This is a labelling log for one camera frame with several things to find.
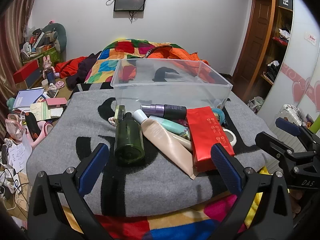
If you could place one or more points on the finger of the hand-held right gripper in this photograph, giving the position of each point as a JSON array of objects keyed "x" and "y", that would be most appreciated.
[
  {"x": 272, "y": 142},
  {"x": 287, "y": 127}
]

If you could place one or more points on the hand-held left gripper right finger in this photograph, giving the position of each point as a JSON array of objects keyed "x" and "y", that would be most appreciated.
[{"x": 226, "y": 167}]

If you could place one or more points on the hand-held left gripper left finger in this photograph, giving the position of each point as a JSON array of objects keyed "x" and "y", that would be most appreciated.
[{"x": 93, "y": 170}]

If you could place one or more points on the white round jar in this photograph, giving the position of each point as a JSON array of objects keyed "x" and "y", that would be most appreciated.
[{"x": 233, "y": 140}]

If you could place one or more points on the red foil packet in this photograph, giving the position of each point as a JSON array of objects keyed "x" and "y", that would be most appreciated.
[{"x": 207, "y": 135}]

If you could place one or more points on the dark green bottle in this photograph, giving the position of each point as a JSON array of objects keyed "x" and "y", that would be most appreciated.
[{"x": 128, "y": 140}]

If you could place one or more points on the patterned hair scrunchie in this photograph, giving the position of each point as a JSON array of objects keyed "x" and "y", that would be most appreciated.
[{"x": 112, "y": 121}]

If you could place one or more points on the blue tape roll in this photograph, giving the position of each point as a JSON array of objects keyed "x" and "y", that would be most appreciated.
[{"x": 221, "y": 115}]

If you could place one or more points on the small olive bottle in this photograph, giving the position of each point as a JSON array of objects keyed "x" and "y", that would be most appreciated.
[{"x": 120, "y": 111}]

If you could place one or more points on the teal bottle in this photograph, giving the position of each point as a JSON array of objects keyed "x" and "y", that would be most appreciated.
[{"x": 170, "y": 125}]

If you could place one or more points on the purple bottle black cap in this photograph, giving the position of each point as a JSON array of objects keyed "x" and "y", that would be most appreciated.
[{"x": 160, "y": 109}]

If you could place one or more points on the clear plastic bin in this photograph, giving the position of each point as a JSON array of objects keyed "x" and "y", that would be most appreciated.
[{"x": 175, "y": 92}]

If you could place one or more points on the person's right hand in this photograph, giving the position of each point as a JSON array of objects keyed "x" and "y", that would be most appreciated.
[{"x": 295, "y": 200}]

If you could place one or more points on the white shoes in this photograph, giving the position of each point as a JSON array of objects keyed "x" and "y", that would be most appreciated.
[{"x": 256, "y": 103}]

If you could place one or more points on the white wardrobe door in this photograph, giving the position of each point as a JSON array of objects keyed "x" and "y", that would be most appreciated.
[{"x": 300, "y": 67}]

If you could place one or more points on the pink slipper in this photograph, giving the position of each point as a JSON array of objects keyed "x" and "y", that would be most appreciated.
[{"x": 42, "y": 130}]

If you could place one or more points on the colourful fleece blanket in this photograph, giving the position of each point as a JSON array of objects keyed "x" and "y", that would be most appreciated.
[{"x": 175, "y": 217}]

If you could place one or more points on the white paper sheet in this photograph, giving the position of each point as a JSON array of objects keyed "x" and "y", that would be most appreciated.
[{"x": 20, "y": 155}]

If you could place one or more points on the pink box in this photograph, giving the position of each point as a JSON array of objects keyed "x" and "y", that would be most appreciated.
[{"x": 56, "y": 101}]

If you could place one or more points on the beige printed box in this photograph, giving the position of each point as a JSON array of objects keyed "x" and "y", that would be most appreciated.
[{"x": 40, "y": 111}]

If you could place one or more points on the white power strip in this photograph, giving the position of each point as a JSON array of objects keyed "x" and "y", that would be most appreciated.
[{"x": 10, "y": 182}]

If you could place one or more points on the pink bag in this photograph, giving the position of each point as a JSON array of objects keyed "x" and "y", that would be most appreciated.
[{"x": 15, "y": 127}]

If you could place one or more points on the wooden door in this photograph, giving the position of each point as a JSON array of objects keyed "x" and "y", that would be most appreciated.
[{"x": 257, "y": 42}]

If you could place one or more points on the dark purple garment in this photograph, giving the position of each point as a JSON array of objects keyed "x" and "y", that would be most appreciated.
[{"x": 82, "y": 73}]

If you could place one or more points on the lilac notebook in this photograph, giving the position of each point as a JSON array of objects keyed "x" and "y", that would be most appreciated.
[{"x": 26, "y": 98}]

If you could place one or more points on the beige cup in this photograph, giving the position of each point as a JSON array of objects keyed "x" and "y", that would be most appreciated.
[{"x": 45, "y": 83}]

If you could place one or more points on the wooden shelf unit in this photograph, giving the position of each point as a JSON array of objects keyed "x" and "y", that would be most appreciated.
[{"x": 282, "y": 22}]

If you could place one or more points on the colourful patchwork quilt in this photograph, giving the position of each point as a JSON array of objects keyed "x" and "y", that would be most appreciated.
[{"x": 107, "y": 65}]

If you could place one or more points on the red jacket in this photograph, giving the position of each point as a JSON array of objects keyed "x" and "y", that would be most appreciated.
[{"x": 70, "y": 66}]

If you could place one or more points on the pink rabbit toy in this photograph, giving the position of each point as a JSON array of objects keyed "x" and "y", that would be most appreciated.
[{"x": 46, "y": 63}]

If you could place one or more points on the red box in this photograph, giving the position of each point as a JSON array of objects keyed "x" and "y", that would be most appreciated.
[{"x": 26, "y": 71}]

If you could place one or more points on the orange jacket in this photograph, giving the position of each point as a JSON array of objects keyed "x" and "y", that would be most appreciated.
[{"x": 180, "y": 53}]

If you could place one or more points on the green printed bag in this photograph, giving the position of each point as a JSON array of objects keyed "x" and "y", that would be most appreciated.
[{"x": 50, "y": 55}]

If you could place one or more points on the grey green pillow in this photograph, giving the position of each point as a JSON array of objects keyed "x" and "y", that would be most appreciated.
[{"x": 61, "y": 35}]

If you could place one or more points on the striped curtain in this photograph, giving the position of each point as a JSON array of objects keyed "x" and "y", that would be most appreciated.
[{"x": 12, "y": 55}]

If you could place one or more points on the pile of assorted clutter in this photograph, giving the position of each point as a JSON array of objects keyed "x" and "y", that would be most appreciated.
[{"x": 37, "y": 40}]

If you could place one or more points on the small black monitor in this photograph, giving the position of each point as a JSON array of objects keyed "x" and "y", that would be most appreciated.
[{"x": 130, "y": 1}]

